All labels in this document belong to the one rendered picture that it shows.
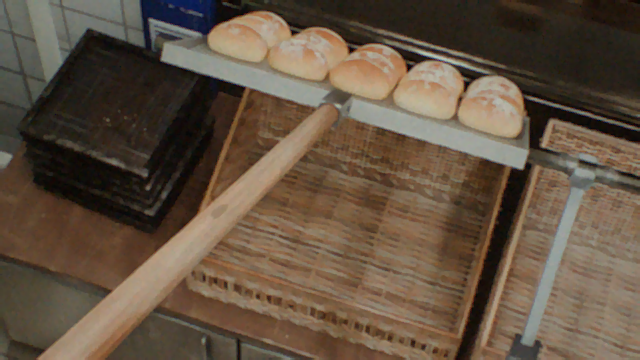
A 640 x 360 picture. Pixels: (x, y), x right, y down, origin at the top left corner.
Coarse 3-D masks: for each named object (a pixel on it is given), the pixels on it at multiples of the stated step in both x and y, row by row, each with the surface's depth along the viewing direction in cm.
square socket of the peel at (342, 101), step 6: (336, 90) 152; (324, 96) 147; (330, 96) 148; (336, 96) 149; (342, 96) 149; (348, 96) 150; (318, 102) 145; (324, 102) 144; (330, 102) 144; (336, 102) 145; (342, 102) 146; (348, 102) 149; (336, 108) 144; (342, 108) 145; (348, 108) 150; (342, 114) 146; (342, 120) 148; (336, 126) 145
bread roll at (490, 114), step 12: (480, 96) 165; (492, 96) 165; (468, 108) 164; (480, 108) 163; (492, 108) 163; (504, 108) 163; (468, 120) 164; (480, 120) 163; (492, 120) 163; (504, 120) 163; (516, 120) 164; (492, 132) 163; (504, 132) 163; (516, 132) 164
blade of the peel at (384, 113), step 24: (168, 48) 156; (192, 48) 169; (216, 72) 156; (240, 72) 155; (264, 72) 154; (288, 96) 154; (312, 96) 154; (360, 120) 153; (384, 120) 152; (408, 120) 152; (432, 120) 163; (456, 120) 168; (528, 120) 181; (456, 144) 151; (480, 144) 150; (504, 144) 150; (528, 144) 155
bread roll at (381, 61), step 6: (354, 54) 174; (360, 54) 173; (366, 54) 173; (372, 54) 173; (378, 54) 174; (372, 60) 172; (378, 60) 173; (384, 60) 173; (384, 66) 172; (390, 66) 173; (390, 72) 173; (390, 78) 173; (396, 78) 175; (390, 84) 173; (390, 90) 175
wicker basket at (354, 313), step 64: (256, 128) 232; (384, 128) 224; (320, 192) 229; (384, 192) 230; (448, 192) 229; (256, 256) 220; (320, 256) 220; (384, 256) 221; (448, 256) 222; (320, 320) 208; (384, 320) 199
